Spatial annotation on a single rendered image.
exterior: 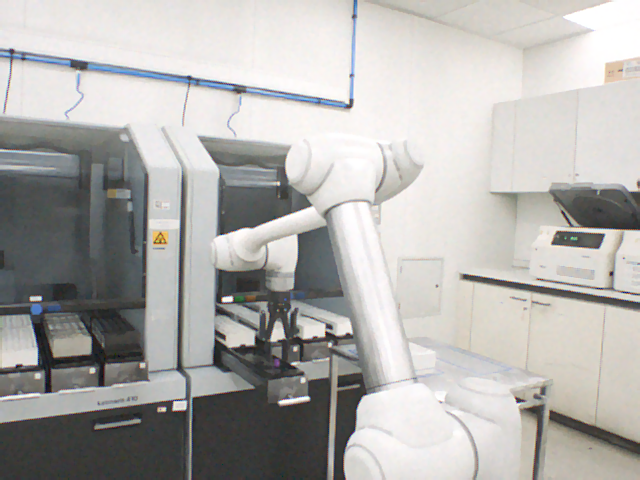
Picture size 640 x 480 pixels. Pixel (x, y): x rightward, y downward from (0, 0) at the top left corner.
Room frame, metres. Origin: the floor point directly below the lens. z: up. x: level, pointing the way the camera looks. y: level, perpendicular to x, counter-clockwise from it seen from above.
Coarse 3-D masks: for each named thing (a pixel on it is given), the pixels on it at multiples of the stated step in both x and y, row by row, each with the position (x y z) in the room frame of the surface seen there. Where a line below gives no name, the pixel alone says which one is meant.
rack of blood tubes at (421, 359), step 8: (408, 344) 1.72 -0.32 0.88; (416, 352) 1.61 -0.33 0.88; (424, 352) 1.63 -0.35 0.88; (432, 352) 1.62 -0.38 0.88; (416, 360) 1.58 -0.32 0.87; (424, 360) 1.60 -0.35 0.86; (432, 360) 1.61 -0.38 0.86; (416, 368) 1.58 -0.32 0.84; (424, 368) 1.60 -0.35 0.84; (432, 368) 1.61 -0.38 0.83
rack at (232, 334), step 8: (216, 320) 2.03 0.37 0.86; (224, 320) 2.05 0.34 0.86; (232, 320) 2.05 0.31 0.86; (216, 328) 1.94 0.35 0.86; (224, 328) 1.92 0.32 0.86; (232, 328) 1.92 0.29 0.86; (240, 328) 1.92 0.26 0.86; (248, 328) 1.92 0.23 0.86; (216, 336) 1.94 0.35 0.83; (224, 336) 2.01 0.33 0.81; (232, 336) 1.83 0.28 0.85; (240, 336) 1.85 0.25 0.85; (248, 336) 1.86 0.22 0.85; (224, 344) 1.86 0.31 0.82; (232, 344) 1.83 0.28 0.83; (240, 344) 1.85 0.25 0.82; (248, 344) 1.87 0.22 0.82
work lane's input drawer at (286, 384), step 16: (224, 352) 1.82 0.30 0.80; (240, 352) 1.82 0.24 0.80; (256, 352) 1.83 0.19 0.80; (240, 368) 1.69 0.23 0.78; (256, 368) 1.61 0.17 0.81; (272, 368) 1.65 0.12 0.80; (288, 368) 1.66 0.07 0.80; (256, 384) 1.59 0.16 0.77; (272, 384) 1.52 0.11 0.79; (288, 384) 1.55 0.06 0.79; (304, 384) 1.58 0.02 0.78; (272, 400) 1.53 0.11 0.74; (288, 400) 1.51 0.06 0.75; (304, 400) 1.53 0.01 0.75
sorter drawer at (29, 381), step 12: (36, 336) 1.88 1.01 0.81; (0, 372) 1.45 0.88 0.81; (12, 372) 1.46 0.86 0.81; (24, 372) 1.48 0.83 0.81; (36, 372) 1.49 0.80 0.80; (0, 384) 1.44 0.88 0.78; (12, 384) 1.46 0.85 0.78; (24, 384) 1.47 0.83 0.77; (36, 384) 1.49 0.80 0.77; (0, 396) 1.44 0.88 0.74; (12, 396) 1.42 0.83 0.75; (24, 396) 1.43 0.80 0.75; (36, 396) 1.45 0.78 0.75
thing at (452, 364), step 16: (336, 352) 1.84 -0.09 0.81; (352, 352) 1.82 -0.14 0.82; (448, 352) 1.86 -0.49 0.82; (464, 352) 1.87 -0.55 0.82; (336, 368) 1.87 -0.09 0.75; (448, 368) 1.66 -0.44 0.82; (464, 368) 1.67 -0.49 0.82; (480, 368) 1.67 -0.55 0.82; (496, 368) 1.68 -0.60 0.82; (512, 368) 1.68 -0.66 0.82; (336, 384) 1.87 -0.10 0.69; (432, 384) 1.50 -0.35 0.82; (448, 384) 1.50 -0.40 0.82; (512, 384) 1.52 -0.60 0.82; (528, 384) 1.52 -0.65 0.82; (544, 384) 1.56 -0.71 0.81; (336, 400) 1.87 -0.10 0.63; (544, 400) 1.50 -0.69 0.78; (544, 416) 1.57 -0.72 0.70; (544, 432) 1.57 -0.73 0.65; (544, 448) 1.57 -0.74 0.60; (544, 464) 1.58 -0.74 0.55
